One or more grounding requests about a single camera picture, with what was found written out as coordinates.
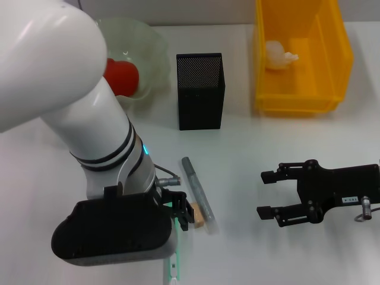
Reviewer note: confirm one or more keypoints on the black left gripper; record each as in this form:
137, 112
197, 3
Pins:
166, 197

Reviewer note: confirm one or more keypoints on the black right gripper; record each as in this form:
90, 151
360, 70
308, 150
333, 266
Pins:
341, 184

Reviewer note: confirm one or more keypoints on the white paper ball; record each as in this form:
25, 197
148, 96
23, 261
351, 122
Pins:
277, 55

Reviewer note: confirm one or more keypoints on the red apple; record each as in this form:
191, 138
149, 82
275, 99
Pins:
124, 77

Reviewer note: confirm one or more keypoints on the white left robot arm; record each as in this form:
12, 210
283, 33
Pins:
59, 74

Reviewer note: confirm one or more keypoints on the grey marker pen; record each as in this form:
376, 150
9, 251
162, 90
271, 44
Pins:
193, 178

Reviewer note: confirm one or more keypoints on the green utility knife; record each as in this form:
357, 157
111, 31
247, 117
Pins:
172, 270

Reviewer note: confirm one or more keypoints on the black mesh pen holder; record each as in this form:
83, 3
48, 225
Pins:
202, 104

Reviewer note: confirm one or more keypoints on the pale green wavy fruit plate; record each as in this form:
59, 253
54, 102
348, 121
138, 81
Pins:
148, 44

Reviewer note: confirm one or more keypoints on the yellow plastic bin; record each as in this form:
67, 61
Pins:
311, 83

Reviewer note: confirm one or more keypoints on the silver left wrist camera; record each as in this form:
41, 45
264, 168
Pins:
112, 228

